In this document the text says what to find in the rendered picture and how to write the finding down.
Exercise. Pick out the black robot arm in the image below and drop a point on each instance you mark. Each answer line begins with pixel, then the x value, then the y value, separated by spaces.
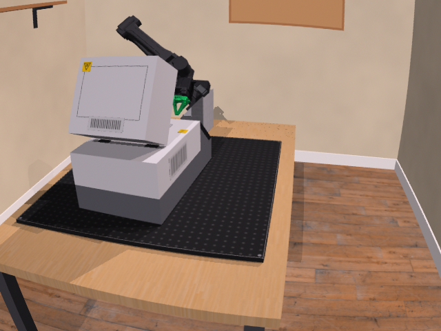
pixel 129 29

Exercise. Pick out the grey benchtop lab instrument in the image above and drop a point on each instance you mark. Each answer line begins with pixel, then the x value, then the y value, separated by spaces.
pixel 131 97

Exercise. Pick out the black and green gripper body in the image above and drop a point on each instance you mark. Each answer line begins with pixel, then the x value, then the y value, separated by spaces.
pixel 182 91

